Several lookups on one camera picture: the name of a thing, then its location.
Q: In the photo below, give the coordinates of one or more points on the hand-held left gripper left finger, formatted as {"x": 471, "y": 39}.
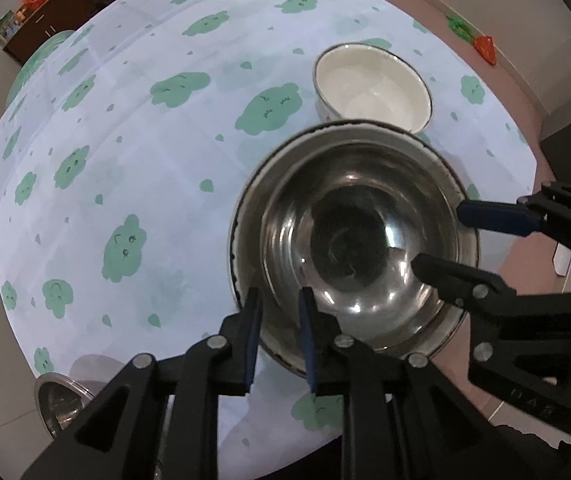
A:
{"x": 253, "y": 340}

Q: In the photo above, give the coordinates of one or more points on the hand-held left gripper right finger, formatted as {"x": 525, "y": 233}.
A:
{"x": 308, "y": 340}

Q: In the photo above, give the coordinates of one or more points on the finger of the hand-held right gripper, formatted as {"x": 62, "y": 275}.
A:
{"x": 495, "y": 216}
{"x": 455, "y": 277}

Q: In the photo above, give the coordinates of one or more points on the large stainless steel bowl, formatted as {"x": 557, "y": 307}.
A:
{"x": 60, "y": 402}
{"x": 239, "y": 240}

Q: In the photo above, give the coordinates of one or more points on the small stainless steel bowl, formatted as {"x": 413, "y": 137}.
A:
{"x": 355, "y": 240}

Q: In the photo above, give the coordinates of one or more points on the orange carrot toy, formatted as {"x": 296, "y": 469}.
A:
{"x": 485, "y": 47}

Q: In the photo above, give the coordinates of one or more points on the white enamel bowl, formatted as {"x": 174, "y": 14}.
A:
{"x": 373, "y": 90}

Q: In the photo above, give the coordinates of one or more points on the green plastic toy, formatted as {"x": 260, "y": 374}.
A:
{"x": 458, "y": 27}

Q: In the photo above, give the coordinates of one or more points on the green cloud print tablecloth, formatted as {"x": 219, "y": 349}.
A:
{"x": 140, "y": 160}

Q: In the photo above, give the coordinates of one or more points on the dark wooden sideboard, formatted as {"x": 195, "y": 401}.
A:
{"x": 70, "y": 5}

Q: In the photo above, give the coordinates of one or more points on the green box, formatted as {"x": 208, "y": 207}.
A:
{"x": 7, "y": 22}

